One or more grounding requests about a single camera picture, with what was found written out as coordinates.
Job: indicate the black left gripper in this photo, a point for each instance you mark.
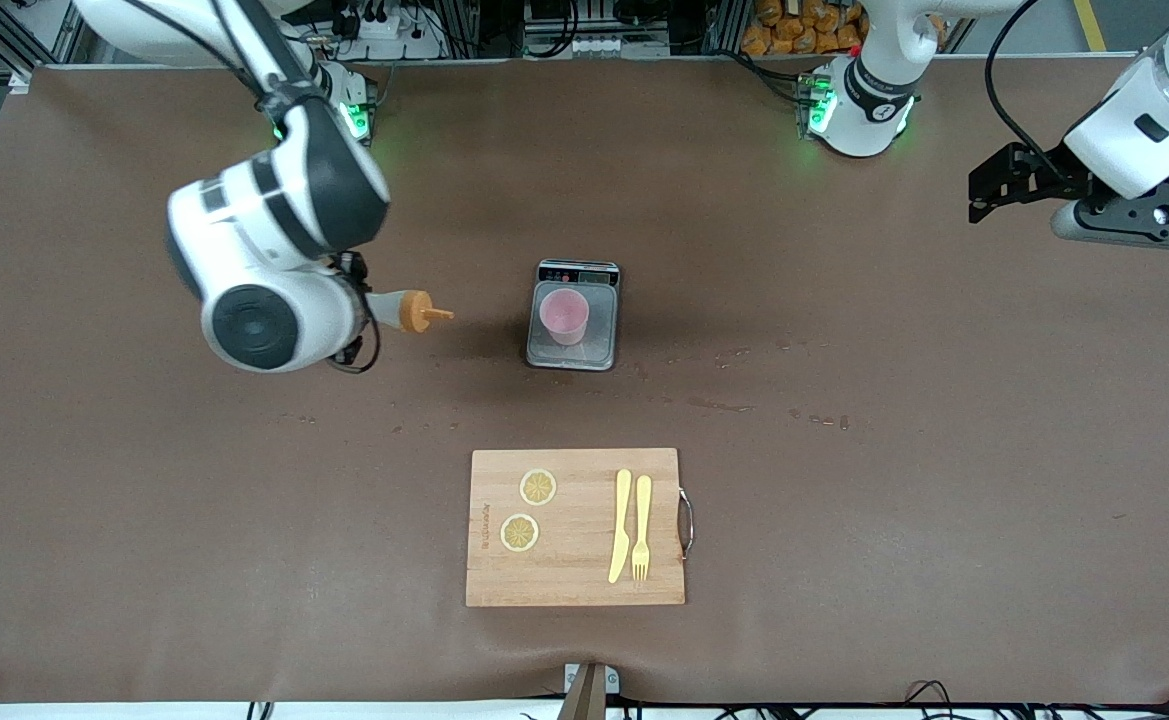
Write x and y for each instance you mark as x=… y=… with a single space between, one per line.
x=1042 y=176

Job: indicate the translucent squeeze bottle orange cap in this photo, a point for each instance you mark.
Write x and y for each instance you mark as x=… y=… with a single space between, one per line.
x=414 y=311

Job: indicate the pink plastic cup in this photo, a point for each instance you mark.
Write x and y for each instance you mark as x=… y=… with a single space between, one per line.
x=562 y=312

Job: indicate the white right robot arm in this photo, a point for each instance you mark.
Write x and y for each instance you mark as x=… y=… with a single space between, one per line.
x=264 y=325

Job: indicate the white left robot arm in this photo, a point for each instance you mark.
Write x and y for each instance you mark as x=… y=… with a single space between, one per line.
x=869 y=120

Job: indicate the yellow lemon slice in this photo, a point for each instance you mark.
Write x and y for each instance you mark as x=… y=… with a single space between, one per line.
x=538 y=487
x=520 y=532

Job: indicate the white power strip black plugs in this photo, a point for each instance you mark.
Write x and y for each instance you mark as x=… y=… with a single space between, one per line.
x=414 y=47

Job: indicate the orange snack packet pile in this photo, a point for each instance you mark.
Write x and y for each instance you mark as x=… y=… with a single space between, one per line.
x=804 y=30

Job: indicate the silver digital kitchen scale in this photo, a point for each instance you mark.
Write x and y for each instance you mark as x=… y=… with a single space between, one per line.
x=599 y=345

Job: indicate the dark equipment rack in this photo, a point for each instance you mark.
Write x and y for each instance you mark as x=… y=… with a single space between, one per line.
x=544 y=15

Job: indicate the yellow plastic knife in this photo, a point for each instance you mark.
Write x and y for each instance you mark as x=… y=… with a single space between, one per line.
x=620 y=530

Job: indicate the long white power strip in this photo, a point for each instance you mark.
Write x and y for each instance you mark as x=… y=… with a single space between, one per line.
x=594 y=45

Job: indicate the yellow plastic fork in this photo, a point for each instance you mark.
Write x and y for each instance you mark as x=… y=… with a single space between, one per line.
x=642 y=510

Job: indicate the aluminium frame profile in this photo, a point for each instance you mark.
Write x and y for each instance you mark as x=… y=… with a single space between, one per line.
x=22 y=80

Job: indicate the grey metal clamp bracket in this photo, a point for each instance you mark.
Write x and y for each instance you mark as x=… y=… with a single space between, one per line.
x=591 y=695

